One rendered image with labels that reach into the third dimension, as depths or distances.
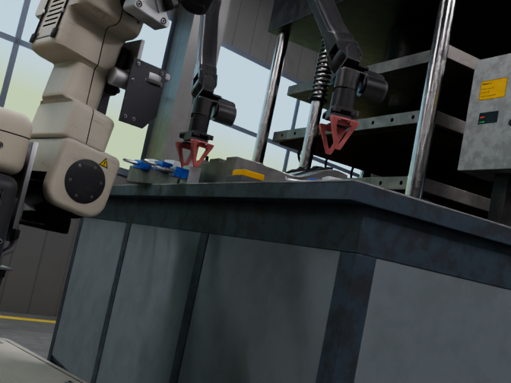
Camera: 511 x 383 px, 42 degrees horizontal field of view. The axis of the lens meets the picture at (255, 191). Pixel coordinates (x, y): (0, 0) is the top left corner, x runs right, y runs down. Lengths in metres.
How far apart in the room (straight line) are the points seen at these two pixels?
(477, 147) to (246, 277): 1.08
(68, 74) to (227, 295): 0.65
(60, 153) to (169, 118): 3.35
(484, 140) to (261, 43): 3.71
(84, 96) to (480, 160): 1.31
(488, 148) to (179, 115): 3.01
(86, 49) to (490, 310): 1.08
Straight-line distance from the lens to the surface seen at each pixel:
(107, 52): 1.67
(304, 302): 1.34
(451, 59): 2.56
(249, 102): 5.64
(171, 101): 4.93
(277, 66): 3.39
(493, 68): 2.41
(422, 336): 1.37
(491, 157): 2.28
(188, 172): 1.88
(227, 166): 1.81
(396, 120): 2.58
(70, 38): 1.63
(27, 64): 4.58
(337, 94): 1.61
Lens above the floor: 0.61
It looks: 6 degrees up
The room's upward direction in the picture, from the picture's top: 12 degrees clockwise
